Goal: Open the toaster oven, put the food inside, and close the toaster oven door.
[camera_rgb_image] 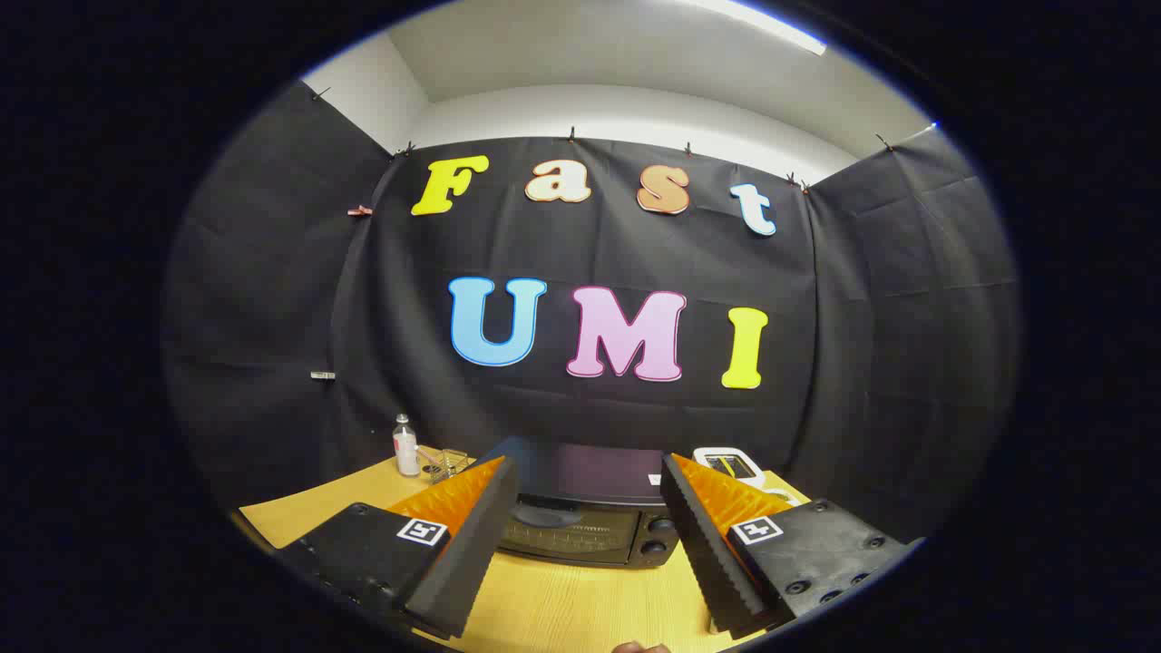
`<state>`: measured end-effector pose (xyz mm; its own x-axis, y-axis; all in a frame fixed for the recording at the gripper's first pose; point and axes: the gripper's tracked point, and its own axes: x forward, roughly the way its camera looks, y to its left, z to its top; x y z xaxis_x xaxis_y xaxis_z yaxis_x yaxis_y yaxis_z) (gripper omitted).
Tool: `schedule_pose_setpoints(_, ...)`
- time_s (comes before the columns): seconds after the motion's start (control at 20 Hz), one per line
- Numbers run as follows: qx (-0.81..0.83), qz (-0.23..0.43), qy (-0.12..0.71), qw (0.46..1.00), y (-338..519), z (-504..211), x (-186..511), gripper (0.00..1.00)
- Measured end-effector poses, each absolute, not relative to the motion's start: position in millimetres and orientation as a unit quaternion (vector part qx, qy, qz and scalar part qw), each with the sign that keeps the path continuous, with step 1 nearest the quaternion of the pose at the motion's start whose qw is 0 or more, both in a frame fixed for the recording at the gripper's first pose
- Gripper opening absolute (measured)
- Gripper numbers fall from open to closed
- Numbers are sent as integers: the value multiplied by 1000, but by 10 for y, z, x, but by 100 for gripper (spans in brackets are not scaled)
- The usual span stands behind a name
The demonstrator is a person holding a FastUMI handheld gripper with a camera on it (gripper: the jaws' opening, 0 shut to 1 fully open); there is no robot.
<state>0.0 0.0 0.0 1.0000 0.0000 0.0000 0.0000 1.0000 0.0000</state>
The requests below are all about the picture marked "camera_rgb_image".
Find white pop-up toaster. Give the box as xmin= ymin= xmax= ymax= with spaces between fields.
xmin=692 ymin=445 xmax=772 ymax=486

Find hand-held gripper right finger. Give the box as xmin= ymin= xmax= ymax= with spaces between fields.
xmin=659 ymin=453 xmax=928 ymax=640

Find black backdrop cloth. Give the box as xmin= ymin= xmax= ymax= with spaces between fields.
xmin=161 ymin=80 xmax=1024 ymax=545

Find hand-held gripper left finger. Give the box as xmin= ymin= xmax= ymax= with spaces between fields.
xmin=272 ymin=455 xmax=520 ymax=640

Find black toaster oven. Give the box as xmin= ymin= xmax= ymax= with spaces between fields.
xmin=472 ymin=437 xmax=683 ymax=570

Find small clear bottle white label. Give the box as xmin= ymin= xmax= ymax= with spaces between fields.
xmin=393 ymin=414 xmax=421 ymax=478

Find small wire basket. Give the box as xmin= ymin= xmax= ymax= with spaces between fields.
xmin=419 ymin=446 xmax=476 ymax=483

